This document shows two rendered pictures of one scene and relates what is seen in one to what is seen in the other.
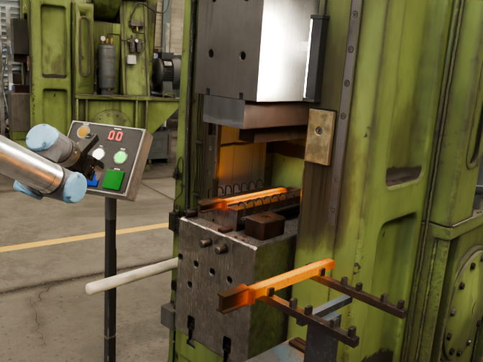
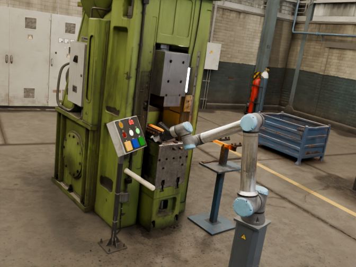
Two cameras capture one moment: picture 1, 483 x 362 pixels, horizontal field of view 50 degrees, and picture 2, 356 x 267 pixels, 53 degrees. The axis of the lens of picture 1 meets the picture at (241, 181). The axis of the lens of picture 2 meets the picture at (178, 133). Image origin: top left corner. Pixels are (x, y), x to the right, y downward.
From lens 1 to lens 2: 366 cm
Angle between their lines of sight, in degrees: 81
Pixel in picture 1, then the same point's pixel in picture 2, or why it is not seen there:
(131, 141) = (136, 122)
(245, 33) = (182, 74)
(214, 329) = (173, 177)
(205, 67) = (166, 86)
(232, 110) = (176, 100)
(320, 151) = (188, 107)
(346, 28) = (195, 70)
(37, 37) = not seen: outside the picture
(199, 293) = (167, 169)
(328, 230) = not seen: hidden behind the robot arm
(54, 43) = not seen: outside the picture
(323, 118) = (190, 97)
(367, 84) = (198, 86)
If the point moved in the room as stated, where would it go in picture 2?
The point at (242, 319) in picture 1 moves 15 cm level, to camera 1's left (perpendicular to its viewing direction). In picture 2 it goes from (184, 167) to (182, 172)
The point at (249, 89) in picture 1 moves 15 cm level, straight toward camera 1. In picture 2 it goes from (183, 92) to (198, 95)
